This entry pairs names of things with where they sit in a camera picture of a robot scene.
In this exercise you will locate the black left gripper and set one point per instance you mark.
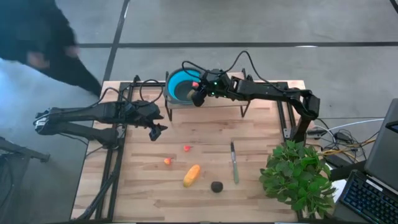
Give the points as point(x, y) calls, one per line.
point(140, 112)

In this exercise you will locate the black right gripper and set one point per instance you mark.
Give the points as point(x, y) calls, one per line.
point(217, 84)

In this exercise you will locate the blue bowl with grey rim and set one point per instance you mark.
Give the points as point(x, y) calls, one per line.
point(178, 82)

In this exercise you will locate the small red strawberry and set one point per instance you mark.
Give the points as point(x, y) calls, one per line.
point(186, 148)

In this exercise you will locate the small yellow-red peach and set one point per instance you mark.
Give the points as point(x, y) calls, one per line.
point(167, 160)

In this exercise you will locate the yellow mango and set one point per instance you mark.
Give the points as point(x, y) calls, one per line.
point(191, 175)

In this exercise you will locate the black avocado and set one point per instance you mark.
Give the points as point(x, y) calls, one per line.
point(216, 186)

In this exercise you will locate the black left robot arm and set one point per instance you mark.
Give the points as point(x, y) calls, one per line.
point(93, 113)

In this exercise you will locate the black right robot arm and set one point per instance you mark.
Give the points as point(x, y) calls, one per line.
point(270, 91)

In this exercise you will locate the wooden shelf with black legs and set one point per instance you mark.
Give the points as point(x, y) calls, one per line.
point(217, 102)

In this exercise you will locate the green leafy plant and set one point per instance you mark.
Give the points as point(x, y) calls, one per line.
point(295, 177)

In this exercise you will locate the black tripod stand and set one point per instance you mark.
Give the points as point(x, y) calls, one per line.
point(21, 151)

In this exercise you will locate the black power adapter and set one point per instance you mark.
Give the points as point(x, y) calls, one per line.
point(342, 136)

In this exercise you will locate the person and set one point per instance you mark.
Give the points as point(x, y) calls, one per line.
point(31, 25)

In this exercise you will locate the black rectangular box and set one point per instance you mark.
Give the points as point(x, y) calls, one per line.
point(348, 170)

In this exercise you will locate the grey laptop with lit keyboard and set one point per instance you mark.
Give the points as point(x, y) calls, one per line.
point(382, 149)

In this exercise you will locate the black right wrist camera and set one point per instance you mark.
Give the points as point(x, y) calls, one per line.
point(198, 98)

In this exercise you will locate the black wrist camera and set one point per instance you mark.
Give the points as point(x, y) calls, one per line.
point(198, 98)
point(155, 133)

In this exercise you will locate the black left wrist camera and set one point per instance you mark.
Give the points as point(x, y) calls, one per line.
point(155, 133)

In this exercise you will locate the black table frame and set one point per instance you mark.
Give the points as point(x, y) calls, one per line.
point(114, 193)

